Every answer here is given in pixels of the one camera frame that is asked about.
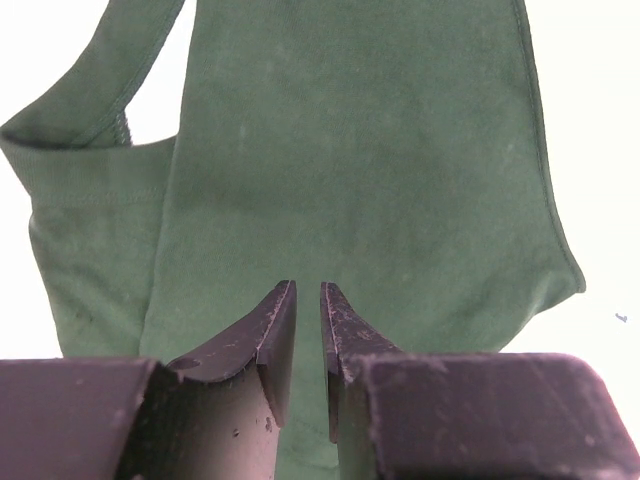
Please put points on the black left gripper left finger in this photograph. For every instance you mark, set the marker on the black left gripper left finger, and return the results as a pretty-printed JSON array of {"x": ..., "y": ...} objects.
[{"x": 216, "y": 412}]

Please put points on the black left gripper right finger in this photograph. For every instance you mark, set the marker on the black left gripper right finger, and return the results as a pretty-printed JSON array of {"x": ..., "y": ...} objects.
[{"x": 348, "y": 342}]

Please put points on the white and green t-shirt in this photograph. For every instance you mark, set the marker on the white and green t-shirt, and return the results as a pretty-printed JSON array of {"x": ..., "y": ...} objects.
[{"x": 394, "y": 148}]

